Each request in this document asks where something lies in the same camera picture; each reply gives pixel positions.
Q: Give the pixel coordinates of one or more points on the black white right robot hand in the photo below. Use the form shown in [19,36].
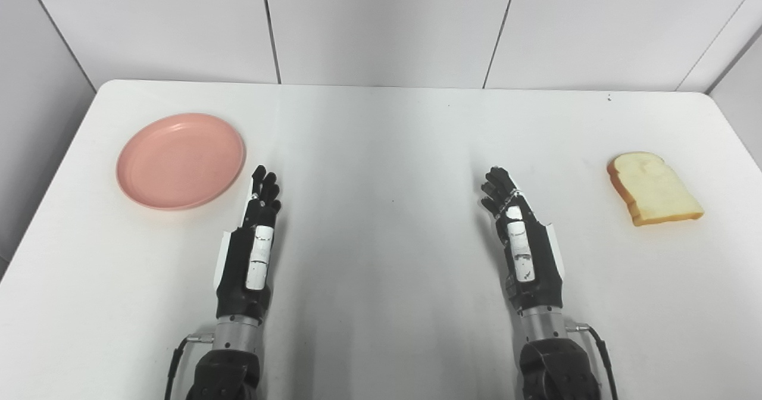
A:
[539,269]

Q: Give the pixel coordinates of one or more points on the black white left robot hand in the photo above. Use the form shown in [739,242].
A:
[241,269]

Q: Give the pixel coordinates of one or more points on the pink round plate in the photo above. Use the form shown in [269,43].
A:
[180,162]

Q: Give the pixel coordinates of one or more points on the slice of white bread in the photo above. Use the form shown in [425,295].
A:
[655,191]

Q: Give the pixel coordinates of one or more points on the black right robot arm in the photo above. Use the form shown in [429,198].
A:
[553,364]

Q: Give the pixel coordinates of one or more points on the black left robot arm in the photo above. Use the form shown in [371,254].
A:
[229,370]

